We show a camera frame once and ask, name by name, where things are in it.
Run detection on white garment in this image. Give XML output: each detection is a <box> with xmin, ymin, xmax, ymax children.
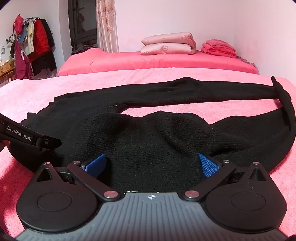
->
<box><xmin>23</xmin><ymin>21</ymin><xmax>35</xmax><ymax>56</ymax></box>

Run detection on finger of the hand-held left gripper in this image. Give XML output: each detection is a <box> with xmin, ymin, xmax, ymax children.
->
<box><xmin>35</xmin><ymin>136</ymin><xmax>62</xmax><ymax>149</ymax></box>

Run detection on dark window frame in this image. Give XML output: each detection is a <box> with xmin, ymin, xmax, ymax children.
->
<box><xmin>68</xmin><ymin>0</ymin><xmax>98</xmax><ymax>50</ymax></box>

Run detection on wooden boxes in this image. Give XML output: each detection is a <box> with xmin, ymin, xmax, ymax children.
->
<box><xmin>0</xmin><ymin>60</ymin><xmax>16</xmax><ymax>82</ymax></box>

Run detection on red jacket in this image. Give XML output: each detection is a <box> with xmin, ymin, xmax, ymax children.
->
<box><xmin>29</xmin><ymin>20</ymin><xmax>51</xmax><ymax>62</ymax></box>

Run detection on black knit pants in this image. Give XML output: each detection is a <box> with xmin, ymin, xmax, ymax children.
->
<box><xmin>10</xmin><ymin>76</ymin><xmax>296</xmax><ymax>179</ymax></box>

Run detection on red hat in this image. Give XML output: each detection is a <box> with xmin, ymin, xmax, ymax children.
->
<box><xmin>14</xmin><ymin>14</ymin><xmax>25</xmax><ymax>35</ymax></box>

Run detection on dark red garment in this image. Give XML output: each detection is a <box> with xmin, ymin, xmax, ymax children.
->
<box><xmin>14</xmin><ymin>39</ymin><xmax>33</xmax><ymax>80</ymax></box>

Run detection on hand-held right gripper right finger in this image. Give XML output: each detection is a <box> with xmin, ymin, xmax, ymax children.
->
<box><xmin>182</xmin><ymin>152</ymin><xmax>269</xmax><ymax>202</ymax></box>

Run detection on grey lace bed trim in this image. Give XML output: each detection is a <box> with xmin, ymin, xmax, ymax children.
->
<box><xmin>238</xmin><ymin>56</ymin><xmax>259</xmax><ymax>70</ymax></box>

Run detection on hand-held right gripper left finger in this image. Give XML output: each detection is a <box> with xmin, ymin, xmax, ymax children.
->
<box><xmin>35</xmin><ymin>153</ymin><xmax>121</xmax><ymax>201</ymax></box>

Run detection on folded red blanket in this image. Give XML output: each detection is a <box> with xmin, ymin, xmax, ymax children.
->
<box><xmin>200</xmin><ymin>39</ymin><xmax>238</xmax><ymax>58</ymax></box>

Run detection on dark cloth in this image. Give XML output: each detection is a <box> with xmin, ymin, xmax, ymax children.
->
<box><xmin>71</xmin><ymin>45</ymin><xmax>100</xmax><ymax>56</ymax></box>

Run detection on pink patterned curtain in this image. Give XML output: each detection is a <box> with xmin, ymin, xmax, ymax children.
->
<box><xmin>96</xmin><ymin>0</ymin><xmax>120</xmax><ymax>53</ymax></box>

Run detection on far bed with pink cover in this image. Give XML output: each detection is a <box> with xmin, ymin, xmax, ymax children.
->
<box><xmin>57</xmin><ymin>47</ymin><xmax>259</xmax><ymax>77</ymax></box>

